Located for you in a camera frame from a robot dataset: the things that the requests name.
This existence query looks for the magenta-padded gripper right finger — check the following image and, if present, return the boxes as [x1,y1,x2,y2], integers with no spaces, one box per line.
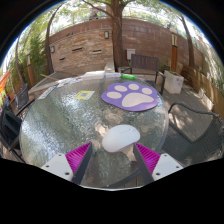
[132,142,184,185]

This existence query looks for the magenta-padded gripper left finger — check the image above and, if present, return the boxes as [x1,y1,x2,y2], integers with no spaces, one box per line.
[40,142,94,185]

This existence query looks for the white computer mouse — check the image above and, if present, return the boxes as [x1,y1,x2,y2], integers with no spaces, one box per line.
[101,124,141,153]

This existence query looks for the purple paw-shaped mouse pad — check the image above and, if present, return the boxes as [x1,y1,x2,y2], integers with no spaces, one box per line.
[100,81,160,112]

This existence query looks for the black metal mesh chair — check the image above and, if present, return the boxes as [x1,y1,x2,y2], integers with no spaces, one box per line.
[159,101,224,168]
[0,105,26,162]
[14,83,36,112]

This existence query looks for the yellow square card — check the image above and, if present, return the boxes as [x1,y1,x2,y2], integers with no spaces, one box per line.
[73,89,96,101]

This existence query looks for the narrow printed leaflet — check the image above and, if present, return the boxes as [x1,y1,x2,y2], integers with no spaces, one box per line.
[37,85,58,100]

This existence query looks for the colourful printed magazine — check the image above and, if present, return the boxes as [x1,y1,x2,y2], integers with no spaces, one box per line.
[56,76,83,89]

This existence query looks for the white square planter box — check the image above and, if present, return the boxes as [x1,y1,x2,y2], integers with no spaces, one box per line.
[163,69,185,95]

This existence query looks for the low white rectangular planter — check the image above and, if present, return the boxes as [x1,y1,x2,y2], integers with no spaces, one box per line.
[199,88,215,112]

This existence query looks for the green wipes pack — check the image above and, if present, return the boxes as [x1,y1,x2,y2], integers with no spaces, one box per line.
[120,73,137,81]

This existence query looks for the wooden stick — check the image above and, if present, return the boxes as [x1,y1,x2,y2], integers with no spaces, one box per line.
[40,73,62,82]

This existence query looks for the white and blue book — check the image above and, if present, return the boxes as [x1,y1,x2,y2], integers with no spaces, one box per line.
[104,72,121,79]

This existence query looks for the dark slatted wooden armchair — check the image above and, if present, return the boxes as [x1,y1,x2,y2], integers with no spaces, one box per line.
[118,53,167,96]

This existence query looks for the thick tree trunk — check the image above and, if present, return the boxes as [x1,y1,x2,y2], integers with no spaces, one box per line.
[108,0,130,70]

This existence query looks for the grey electrical wall box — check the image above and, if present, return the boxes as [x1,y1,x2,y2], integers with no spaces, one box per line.
[125,48,136,61]

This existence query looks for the wooden lamp post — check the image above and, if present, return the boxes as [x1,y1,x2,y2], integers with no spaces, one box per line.
[169,28,180,73]

